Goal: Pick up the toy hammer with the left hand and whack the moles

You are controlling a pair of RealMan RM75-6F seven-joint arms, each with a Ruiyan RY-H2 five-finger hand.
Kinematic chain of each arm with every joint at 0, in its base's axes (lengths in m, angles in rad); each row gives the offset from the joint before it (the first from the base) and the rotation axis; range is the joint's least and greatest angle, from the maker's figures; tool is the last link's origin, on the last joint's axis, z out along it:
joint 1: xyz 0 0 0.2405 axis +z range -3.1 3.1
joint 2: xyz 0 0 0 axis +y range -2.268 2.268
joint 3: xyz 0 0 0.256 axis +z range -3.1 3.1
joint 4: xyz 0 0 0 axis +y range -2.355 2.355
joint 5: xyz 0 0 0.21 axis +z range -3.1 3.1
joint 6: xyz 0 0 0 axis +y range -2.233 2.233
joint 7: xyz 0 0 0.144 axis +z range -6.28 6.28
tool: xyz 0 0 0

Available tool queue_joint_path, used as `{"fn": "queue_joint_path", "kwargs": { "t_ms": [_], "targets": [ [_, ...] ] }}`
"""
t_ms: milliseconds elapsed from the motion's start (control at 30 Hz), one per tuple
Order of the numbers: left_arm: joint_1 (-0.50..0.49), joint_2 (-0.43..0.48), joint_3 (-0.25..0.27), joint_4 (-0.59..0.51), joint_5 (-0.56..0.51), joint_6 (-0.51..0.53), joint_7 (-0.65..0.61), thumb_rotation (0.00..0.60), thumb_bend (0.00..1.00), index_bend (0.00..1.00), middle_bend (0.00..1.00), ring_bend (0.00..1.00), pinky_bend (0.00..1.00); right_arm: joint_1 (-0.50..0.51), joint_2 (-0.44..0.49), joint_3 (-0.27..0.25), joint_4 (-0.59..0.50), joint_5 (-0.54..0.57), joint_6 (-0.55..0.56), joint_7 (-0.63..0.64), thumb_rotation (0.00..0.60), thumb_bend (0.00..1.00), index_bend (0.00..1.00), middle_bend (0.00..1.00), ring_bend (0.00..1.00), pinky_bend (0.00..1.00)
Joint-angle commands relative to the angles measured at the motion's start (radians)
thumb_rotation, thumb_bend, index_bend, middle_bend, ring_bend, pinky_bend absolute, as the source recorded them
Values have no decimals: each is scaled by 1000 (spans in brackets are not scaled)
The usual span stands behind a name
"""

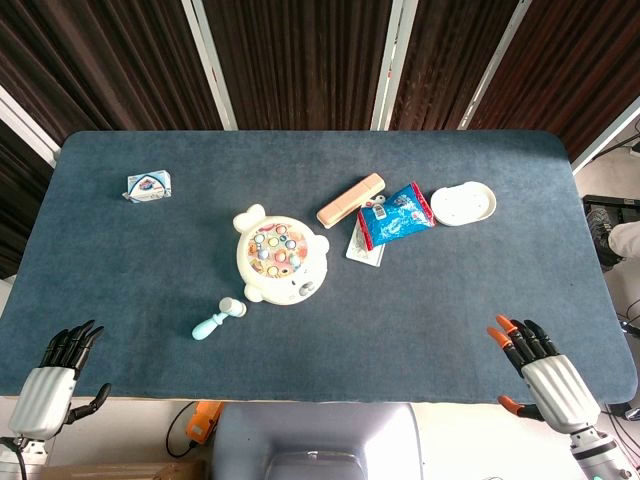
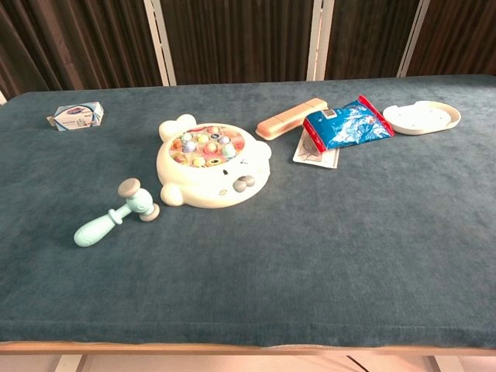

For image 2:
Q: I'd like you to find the blue red snack bag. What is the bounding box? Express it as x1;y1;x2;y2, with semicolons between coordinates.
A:
302;94;396;153

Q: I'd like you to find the mint green toy hammer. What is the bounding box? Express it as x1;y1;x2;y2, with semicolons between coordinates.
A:
73;177;160;248

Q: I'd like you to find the white whack-a-mole toy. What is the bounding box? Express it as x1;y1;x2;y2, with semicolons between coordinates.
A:
156;113;274;209

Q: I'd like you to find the dark brown pleated curtain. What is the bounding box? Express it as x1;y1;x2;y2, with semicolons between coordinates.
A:
0;0;496;101

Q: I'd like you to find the white round plastic tray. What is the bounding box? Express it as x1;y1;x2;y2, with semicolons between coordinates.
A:
382;100;463;136

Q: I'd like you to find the peach plastic oblong case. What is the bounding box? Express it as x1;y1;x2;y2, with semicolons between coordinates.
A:
255;97;329;140

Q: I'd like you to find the blue velvet table cloth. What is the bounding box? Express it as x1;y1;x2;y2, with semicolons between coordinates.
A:
0;74;496;349

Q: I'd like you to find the white blue soap box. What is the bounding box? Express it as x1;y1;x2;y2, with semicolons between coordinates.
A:
46;101;105;133

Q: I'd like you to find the white blister card package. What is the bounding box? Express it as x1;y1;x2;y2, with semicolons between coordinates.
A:
292;127;341;170

